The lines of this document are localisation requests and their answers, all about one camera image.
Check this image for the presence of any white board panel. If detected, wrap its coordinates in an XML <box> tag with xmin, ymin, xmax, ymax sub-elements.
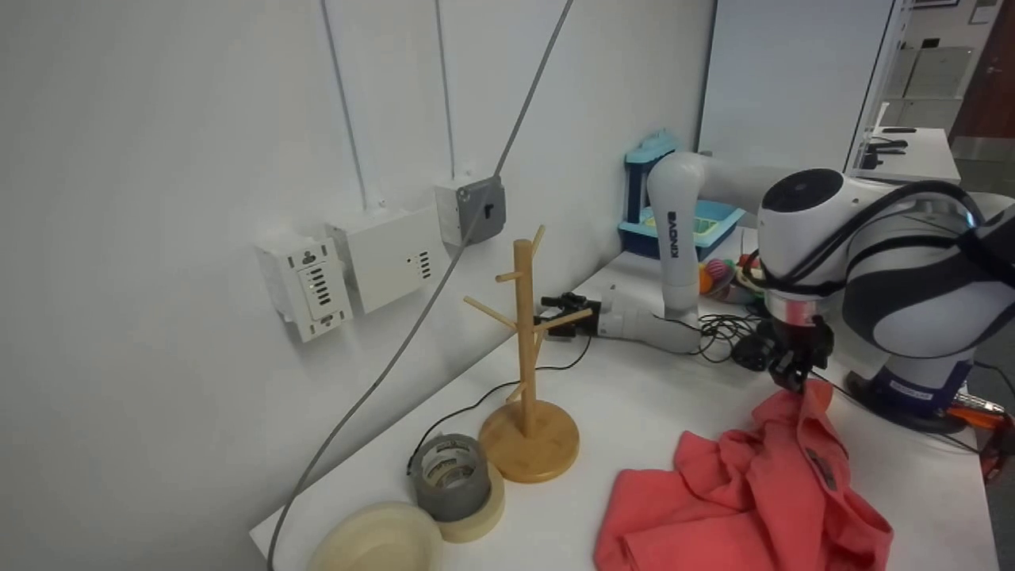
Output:
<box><xmin>694</xmin><ymin>0</ymin><xmax>901</xmax><ymax>176</ymax></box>

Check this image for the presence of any thin black table cable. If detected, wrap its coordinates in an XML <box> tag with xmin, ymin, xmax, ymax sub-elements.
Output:
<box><xmin>405</xmin><ymin>329</ymin><xmax>598</xmax><ymax>479</ymax></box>

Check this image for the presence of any black cable connector block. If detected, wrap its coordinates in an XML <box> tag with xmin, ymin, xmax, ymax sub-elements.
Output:
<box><xmin>537</xmin><ymin>293</ymin><xmax>607</xmax><ymax>342</ymax></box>

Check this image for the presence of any grey wall cable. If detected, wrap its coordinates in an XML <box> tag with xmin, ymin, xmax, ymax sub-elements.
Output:
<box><xmin>265</xmin><ymin>0</ymin><xmax>578</xmax><ymax>571</ymax></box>

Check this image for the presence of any white background table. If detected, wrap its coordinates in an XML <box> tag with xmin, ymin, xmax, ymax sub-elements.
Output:
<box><xmin>845</xmin><ymin>97</ymin><xmax>966</xmax><ymax>188</ymax></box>

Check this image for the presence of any black cable on Franka arm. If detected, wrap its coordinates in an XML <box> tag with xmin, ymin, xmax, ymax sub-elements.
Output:
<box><xmin>756</xmin><ymin>176</ymin><xmax>993</xmax><ymax>299</ymax></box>

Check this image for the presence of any plain white wall box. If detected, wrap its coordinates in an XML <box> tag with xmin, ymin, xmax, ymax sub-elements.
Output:
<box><xmin>325</xmin><ymin>204</ymin><xmax>454</xmax><ymax>318</ymax></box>

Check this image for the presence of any blue and white box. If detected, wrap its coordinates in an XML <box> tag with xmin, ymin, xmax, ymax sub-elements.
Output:
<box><xmin>617</xmin><ymin>128</ymin><xmax>748</xmax><ymax>263</ymax></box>

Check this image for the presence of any white labelled wall box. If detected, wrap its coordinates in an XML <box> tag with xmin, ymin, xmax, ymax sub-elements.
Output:
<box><xmin>252</xmin><ymin>226</ymin><xmax>355</xmax><ymax>345</ymax></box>

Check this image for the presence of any cream tape roll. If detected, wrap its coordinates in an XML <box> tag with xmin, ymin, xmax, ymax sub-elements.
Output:
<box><xmin>437</xmin><ymin>479</ymin><xmax>507</xmax><ymax>546</ymax></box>

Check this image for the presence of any white wall conduit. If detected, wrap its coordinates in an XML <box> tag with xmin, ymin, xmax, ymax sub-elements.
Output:
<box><xmin>429</xmin><ymin>0</ymin><xmax>463</xmax><ymax>183</ymax></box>
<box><xmin>314</xmin><ymin>0</ymin><xmax>375</xmax><ymax>217</ymax></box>

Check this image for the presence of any black tangled cable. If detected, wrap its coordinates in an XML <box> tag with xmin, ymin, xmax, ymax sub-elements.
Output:
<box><xmin>691</xmin><ymin>312</ymin><xmax>766</xmax><ymax>369</ymax></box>

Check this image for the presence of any red shirt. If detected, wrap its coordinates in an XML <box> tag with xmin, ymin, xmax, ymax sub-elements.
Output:
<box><xmin>595</xmin><ymin>378</ymin><xmax>897</xmax><ymax>571</ymax></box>

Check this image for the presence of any black blue robot base mount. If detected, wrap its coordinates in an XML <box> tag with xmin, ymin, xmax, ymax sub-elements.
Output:
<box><xmin>845</xmin><ymin>357</ymin><xmax>1015</xmax><ymax>439</ymax></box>

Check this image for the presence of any grey junction box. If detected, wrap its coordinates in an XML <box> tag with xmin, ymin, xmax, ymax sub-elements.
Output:
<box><xmin>432</xmin><ymin>172</ymin><xmax>507</xmax><ymax>250</ymax></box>

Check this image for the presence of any wooden mug tree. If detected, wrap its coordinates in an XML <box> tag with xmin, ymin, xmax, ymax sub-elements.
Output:
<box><xmin>459</xmin><ymin>223</ymin><xmax>598</xmax><ymax>489</ymax></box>

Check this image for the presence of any brown wooden door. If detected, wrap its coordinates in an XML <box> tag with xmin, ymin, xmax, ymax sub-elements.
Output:
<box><xmin>950</xmin><ymin>0</ymin><xmax>1015</xmax><ymax>139</ymax></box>

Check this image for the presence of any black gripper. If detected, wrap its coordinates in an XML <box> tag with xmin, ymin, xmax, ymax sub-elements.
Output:
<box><xmin>763</xmin><ymin>318</ymin><xmax>837</xmax><ymax>396</ymax></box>

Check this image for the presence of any black game controller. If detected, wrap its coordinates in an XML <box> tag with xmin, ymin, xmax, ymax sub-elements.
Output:
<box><xmin>727</xmin><ymin>329</ymin><xmax>782</xmax><ymax>375</ymax></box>

